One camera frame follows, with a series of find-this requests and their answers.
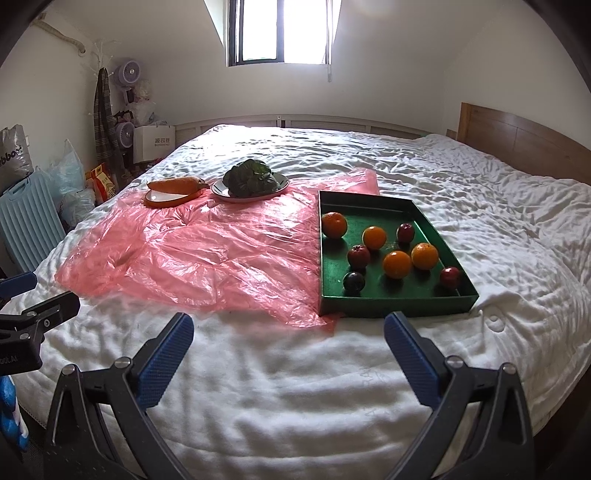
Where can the pink plastic sheet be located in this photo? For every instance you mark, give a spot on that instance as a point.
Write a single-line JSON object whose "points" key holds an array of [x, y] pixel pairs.
{"points": [[212, 256]]}

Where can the light blue folding board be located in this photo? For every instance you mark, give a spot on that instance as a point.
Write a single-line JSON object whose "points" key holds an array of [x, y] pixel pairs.
{"points": [[30, 224]]}

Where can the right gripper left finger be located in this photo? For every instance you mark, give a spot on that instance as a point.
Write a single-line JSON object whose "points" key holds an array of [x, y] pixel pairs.
{"points": [[78, 444]]}

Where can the plaid garment on rack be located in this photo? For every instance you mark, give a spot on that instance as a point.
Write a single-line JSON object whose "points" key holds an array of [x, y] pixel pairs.
{"points": [[106, 143]]}

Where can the large textured orange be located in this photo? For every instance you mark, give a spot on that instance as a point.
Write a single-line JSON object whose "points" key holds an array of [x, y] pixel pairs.
{"points": [[334, 225]]}

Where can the white paper shopping bag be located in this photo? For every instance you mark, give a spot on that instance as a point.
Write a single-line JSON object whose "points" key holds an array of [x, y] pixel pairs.
{"points": [[153, 142]]}

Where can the red apple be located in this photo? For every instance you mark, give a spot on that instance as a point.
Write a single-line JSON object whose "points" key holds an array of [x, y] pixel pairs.
{"points": [[450, 278], [406, 233], [358, 257]]}

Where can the purple fan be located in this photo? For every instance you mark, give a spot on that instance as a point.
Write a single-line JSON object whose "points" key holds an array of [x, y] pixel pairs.
{"points": [[127, 74], [124, 134]]}

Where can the grey white plate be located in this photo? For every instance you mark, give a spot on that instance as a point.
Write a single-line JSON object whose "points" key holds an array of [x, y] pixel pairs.
{"points": [[220, 192]]}

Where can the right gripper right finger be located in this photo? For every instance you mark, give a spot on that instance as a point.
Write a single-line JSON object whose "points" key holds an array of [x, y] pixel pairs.
{"points": [[500, 443]]}

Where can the red yellow snack package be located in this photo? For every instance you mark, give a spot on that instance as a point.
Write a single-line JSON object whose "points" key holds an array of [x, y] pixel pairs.
{"points": [[100, 181]]}

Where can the lower purple fan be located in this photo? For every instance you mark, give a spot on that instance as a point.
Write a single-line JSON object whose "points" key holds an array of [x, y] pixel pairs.
{"points": [[124, 134]]}

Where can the upper purple fan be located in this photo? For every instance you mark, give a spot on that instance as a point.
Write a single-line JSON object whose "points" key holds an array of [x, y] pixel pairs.
{"points": [[127, 74]]}

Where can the window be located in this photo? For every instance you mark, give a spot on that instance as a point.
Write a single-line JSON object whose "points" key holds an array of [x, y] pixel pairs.
{"points": [[281, 32]]}

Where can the dark green leafy vegetable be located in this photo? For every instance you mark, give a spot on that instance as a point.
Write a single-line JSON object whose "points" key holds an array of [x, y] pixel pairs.
{"points": [[251, 178]]}

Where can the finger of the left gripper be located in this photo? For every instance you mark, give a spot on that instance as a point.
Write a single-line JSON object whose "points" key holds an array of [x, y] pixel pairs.
{"points": [[32, 323], [17, 285]]}

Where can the white bed quilt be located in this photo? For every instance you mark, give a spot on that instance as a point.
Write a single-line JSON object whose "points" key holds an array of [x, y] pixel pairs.
{"points": [[257, 399]]}

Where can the translucent plastic bag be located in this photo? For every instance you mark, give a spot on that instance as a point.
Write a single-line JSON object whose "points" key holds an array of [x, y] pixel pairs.
{"points": [[73, 197]]}

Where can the large orange carrot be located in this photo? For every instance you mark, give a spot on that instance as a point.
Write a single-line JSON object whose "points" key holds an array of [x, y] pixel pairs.
{"points": [[181, 185]]}

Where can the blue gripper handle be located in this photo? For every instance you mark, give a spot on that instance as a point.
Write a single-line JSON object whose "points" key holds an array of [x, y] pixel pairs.
{"points": [[13, 426]]}

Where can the orange rimmed plate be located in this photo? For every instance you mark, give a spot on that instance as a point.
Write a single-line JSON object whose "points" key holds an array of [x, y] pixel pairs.
{"points": [[158, 200]]}

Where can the green tray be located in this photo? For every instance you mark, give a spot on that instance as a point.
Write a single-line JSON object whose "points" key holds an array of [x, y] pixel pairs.
{"points": [[380, 254]]}

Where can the grey printed bag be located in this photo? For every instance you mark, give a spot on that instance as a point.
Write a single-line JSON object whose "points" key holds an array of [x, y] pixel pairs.
{"points": [[15, 159]]}

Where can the wooden headboard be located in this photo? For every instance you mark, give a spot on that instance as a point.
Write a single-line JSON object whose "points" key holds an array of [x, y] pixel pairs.
{"points": [[522, 144]]}

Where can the dark purple plum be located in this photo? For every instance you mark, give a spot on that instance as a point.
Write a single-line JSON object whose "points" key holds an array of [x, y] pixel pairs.
{"points": [[353, 283]]}

